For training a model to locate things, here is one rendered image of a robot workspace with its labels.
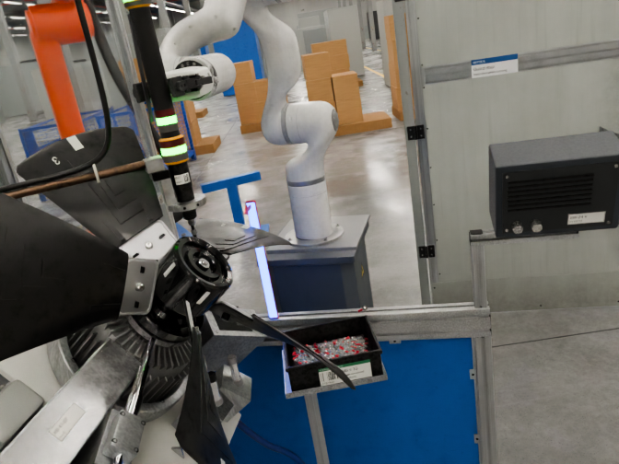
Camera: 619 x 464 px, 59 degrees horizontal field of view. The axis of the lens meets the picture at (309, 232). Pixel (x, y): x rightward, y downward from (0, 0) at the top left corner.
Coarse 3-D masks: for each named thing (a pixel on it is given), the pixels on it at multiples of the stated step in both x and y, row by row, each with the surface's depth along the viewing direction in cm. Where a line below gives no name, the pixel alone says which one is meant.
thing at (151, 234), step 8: (152, 224) 98; (160, 224) 98; (144, 232) 97; (152, 232) 97; (160, 232) 97; (168, 232) 98; (128, 240) 96; (136, 240) 96; (144, 240) 97; (152, 240) 97; (160, 240) 97; (168, 240) 97; (120, 248) 96; (128, 248) 96; (136, 248) 96; (144, 248) 96; (152, 248) 96; (160, 248) 96; (168, 248) 97; (136, 256) 96; (144, 256) 96; (152, 256) 96; (160, 256) 96
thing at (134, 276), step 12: (132, 264) 86; (144, 264) 87; (156, 264) 89; (132, 276) 86; (144, 276) 88; (156, 276) 89; (132, 288) 86; (132, 300) 87; (144, 300) 88; (120, 312) 85; (132, 312) 87; (144, 312) 89
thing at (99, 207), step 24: (96, 144) 102; (120, 144) 104; (24, 168) 95; (48, 168) 96; (144, 168) 102; (48, 192) 95; (72, 192) 96; (96, 192) 97; (120, 192) 98; (144, 192) 99; (72, 216) 95; (96, 216) 96; (120, 216) 97; (144, 216) 97; (120, 240) 96
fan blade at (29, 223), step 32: (0, 192) 72; (0, 224) 71; (32, 224) 74; (64, 224) 77; (0, 256) 70; (32, 256) 73; (64, 256) 76; (96, 256) 80; (128, 256) 84; (0, 288) 69; (32, 288) 72; (64, 288) 76; (96, 288) 80; (0, 320) 69; (32, 320) 72; (64, 320) 76; (96, 320) 81; (0, 352) 68
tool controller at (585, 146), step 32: (512, 160) 117; (544, 160) 115; (576, 160) 113; (608, 160) 112; (512, 192) 119; (544, 192) 118; (576, 192) 117; (608, 192) 116; (512, 224) 123; (544, 224) 123; (576, 224) 122; (608, 224) 121
